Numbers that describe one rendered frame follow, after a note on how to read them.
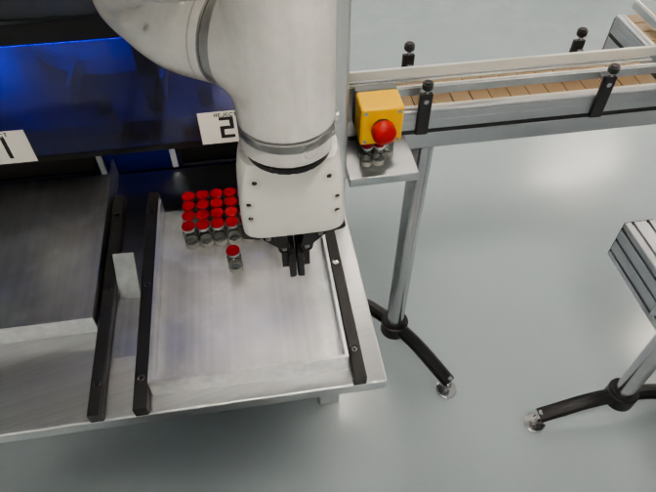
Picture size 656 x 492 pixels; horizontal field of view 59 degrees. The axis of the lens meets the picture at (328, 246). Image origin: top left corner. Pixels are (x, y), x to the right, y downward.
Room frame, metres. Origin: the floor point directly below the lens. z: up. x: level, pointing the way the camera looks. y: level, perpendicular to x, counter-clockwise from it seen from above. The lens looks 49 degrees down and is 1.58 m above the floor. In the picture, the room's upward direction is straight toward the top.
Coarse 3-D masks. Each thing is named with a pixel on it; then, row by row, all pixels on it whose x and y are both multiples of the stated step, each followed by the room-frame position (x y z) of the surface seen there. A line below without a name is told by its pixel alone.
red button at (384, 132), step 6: (384, 120) 0.76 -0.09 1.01; (378, 126) 0.75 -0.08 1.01; (384, 126) 0.75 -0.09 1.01; (390, 126) 0.75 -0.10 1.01; (372, 132) 0.75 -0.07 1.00; (378, 132) 0.74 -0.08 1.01; (384, 132) 0.74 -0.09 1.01; (390, 132) 0.75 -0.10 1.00; (396, 132) 0.75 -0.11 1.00; (378, 138) 0.74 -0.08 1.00; (384, 138) 0.74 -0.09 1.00; (390, 138) 0.75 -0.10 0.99; (384, 144) 0.75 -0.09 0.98
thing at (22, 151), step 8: (0, 136) 0.69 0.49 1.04; (8, 136) 0.69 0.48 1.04; (16, 136) 0.69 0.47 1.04; (24, 136) 0.69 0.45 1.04; (0, 144) 0.69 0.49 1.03; (8, 144) 0.69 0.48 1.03; (16, 144) 0.69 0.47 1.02; (24, 144) 0.69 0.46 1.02; (0, 152) 0.69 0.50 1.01; (16, 152) 0.69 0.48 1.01; (24, 152) 0.69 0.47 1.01; (32, 152) 0.69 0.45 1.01; (0, 160) 0.69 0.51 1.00; (8, 160) 0.69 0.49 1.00; (16, 160) 0.69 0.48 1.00; (24, 160) 0.69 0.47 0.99; (32, 160) 0.69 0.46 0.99
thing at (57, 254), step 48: (0, 192) 0.73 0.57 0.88; (48, 192) 0.73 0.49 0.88; (96, 192) 0.73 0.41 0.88; (0, 240) 0.62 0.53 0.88; (48, 240) 0.62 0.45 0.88; (96, 240) 0.62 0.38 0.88; (0, 288) 0.53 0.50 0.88; (48, 288) 0.53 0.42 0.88; (96, 288) 0.50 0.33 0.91; (0, 336) 0.43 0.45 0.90; (48, 336) 0.44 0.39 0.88
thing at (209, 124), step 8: (208, 112) 0.74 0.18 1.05; (216, 112) 0.74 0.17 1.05; (224, 112) 0.74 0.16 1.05; (232, 112) 0.74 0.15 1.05; (200, 120) 0.73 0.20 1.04; (208, 120) 0.73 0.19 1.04; (216, 120) 0.74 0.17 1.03; (224, 120) 0.74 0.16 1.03; (200, 128) 0.73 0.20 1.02; (208, 128) 0.73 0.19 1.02; (216, 128) 0.74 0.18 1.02; (208, 136) 0.73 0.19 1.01; (216, 136) 0.74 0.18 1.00
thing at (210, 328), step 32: (160, 224) 0.64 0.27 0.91; (160, 256) 0.58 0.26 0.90; (192, 256) 0.59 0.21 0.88; (224, 256) 0.59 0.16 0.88; (256, 256) 0.59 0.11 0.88; (320, 256) 0.59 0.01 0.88; (160, 288) 0.52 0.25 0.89; (192, 288) 0.53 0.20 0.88; (224, 288) 0.53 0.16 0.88; (256, 288) 0.53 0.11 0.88; (288, 288) 0.53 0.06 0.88; (320, 288) 0.53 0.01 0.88; (160, 320) 0.47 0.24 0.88; (192, 320) 0.47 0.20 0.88; (224, 320) 0.47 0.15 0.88; (256, 320) 0.47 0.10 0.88; (288, 320) 0.47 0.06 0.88; (320, 320) 0.47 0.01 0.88; (160, 352) 0.41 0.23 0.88; (192, 352) 0.41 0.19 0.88; (224, 352) 0.41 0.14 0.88; (256, 352) 0.41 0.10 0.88; (288, 352) 0.41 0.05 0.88; (320, 352) 0.41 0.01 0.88; (160, 384) 0.35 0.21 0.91; (192, 384) 0.36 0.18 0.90; (224, 384) 0.36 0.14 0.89
